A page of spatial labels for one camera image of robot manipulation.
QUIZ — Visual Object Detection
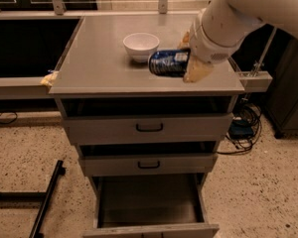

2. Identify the grey drawer cabinet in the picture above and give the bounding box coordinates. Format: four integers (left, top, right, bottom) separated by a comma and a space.
48, 13, 246, 238

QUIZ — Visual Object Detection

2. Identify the grey horizontal rail beam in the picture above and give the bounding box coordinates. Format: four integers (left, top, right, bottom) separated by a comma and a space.
0, 77, 51, 100

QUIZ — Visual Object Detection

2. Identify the blue pepsi can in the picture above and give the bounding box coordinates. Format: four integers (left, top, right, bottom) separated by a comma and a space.
148, 49, 191, 77

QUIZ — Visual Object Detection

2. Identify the grey bottom drawer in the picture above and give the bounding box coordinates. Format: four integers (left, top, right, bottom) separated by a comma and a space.
82, 174, 219, 238

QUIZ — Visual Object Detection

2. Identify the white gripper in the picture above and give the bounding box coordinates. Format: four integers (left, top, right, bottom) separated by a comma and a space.
178, 9, 242, 83

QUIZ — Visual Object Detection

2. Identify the grey drawer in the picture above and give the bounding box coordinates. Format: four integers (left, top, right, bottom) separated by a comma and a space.
79, 142, 218, 177
61, 97, 232, 145
82, 174, 219, 238

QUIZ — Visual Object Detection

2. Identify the white ceramic bowl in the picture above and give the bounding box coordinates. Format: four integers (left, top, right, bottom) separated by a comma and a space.
123, 33, 160, 62

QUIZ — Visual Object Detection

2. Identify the black metal floor stand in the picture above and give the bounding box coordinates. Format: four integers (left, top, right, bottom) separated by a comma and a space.
0, 160, 66, 238

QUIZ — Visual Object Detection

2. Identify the black middle drawer handle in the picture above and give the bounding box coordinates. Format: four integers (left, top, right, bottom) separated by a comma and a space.
137, 161, 161, 170

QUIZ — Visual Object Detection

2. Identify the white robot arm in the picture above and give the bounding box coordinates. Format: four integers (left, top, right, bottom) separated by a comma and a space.
179, 0, 298, 82

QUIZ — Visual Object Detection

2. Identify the metal diagonal rod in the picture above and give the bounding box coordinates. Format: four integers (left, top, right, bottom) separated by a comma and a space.
249, 27, 277, 77

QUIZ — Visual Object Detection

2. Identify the black cable on floor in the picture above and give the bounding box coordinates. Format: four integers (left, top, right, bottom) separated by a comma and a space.
0, 111, 18, 125

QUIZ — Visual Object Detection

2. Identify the black cable bundle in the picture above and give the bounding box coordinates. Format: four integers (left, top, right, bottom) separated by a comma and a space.
217, 101, 262, 156

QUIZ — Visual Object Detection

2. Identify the grey middle drawer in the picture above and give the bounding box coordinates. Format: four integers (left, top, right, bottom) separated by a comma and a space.
79, 142, 218, 177

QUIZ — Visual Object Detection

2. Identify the black top drawer handle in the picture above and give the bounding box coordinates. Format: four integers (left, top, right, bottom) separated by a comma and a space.
136, 123, 164, 133

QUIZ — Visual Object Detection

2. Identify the yellow tape scrap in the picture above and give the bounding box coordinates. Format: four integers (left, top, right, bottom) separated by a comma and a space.
41, 70, 58, 87

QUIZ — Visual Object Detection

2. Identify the blue box on floor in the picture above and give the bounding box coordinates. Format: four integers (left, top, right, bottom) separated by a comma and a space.
228, 120, 254, 139

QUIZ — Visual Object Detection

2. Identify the grey top drawer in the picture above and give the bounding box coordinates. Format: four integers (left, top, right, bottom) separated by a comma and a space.
61, 97, 232, 145

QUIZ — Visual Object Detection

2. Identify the black drawer handle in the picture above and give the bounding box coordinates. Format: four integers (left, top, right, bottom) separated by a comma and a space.
137, 161, 161, 170
136, 123, 164, 133

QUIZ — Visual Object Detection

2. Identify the dark grey side cabinet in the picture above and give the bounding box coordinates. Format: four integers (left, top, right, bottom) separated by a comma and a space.
264, 40, 298, 139

